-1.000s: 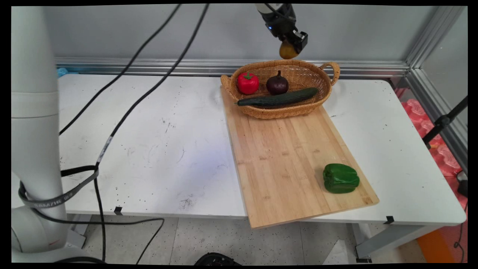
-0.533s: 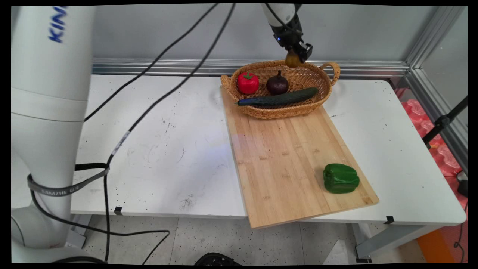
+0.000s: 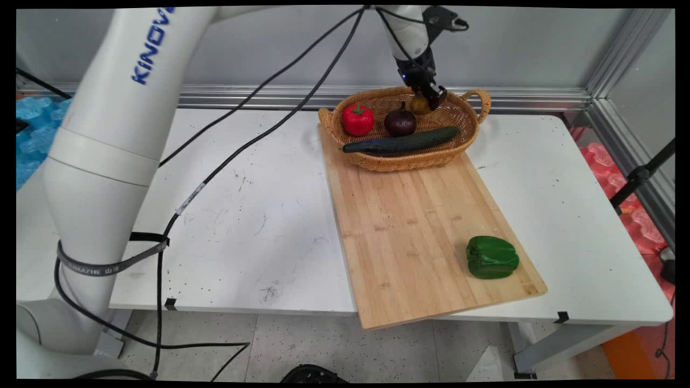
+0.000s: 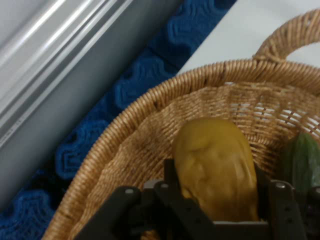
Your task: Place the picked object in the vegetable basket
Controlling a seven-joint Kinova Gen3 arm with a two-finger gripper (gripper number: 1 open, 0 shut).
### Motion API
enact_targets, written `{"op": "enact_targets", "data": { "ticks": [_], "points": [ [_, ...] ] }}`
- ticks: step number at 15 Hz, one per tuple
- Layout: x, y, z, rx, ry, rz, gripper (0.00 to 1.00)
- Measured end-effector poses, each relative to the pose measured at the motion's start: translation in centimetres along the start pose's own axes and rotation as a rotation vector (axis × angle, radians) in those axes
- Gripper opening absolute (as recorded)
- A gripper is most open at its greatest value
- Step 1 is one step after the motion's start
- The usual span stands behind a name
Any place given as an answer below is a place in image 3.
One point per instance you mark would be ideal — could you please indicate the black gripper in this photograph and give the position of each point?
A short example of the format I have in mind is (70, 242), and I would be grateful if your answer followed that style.
(418, 70)

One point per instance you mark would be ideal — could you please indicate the brown potato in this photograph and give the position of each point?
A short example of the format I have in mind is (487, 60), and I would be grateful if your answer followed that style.
(418, 106)

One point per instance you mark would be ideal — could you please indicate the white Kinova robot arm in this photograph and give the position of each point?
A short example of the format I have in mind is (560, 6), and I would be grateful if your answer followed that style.
(108, 134)

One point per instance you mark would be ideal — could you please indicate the dark purple onion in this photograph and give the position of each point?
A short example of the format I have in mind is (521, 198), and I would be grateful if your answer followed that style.
(400, 123)

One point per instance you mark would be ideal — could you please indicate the dark green cucumber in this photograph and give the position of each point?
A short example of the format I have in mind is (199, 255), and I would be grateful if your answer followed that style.
(404, 142)

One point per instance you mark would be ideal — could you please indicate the woven wicker basket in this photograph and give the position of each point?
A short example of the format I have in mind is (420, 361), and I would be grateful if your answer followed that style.
(431, 156)

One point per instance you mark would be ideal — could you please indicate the red tomato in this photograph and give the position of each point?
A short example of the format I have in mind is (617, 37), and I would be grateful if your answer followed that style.
(358, 119)

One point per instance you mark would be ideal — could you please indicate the wooden cutting board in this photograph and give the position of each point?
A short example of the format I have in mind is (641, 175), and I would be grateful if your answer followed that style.
(420, 231)

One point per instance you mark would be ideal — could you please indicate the green bell pepper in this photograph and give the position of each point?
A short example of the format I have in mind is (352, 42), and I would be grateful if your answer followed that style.
(491, 257)

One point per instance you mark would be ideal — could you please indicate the black tripod leg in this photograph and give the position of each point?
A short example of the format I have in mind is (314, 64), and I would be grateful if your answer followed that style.
(639, 175)

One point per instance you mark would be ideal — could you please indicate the black tape tab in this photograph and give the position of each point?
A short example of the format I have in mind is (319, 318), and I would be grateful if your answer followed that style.
(562, 317)
(171, 304)

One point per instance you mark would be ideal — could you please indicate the grey table leg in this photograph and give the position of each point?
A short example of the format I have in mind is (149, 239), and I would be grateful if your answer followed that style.
(560, 345)
(116, 328)

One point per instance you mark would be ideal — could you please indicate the small black device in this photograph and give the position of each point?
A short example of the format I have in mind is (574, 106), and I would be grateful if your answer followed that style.
(668, 267)

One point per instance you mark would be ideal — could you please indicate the black round floor object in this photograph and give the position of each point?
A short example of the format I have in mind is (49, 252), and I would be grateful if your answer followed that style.
(312, 373)

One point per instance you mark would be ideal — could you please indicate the orange floor mat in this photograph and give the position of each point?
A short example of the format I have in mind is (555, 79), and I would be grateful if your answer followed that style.
(630, 355)

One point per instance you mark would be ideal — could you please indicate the blue bubble wrap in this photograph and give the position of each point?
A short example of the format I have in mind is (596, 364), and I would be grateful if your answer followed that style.
(32, 140)

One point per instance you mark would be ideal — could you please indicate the aluminium frame rail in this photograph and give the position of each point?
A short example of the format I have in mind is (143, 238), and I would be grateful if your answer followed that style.
(528, 99)

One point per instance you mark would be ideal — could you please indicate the aluminium frame corner post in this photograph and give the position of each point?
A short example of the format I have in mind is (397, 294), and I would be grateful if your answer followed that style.
(620, 59)

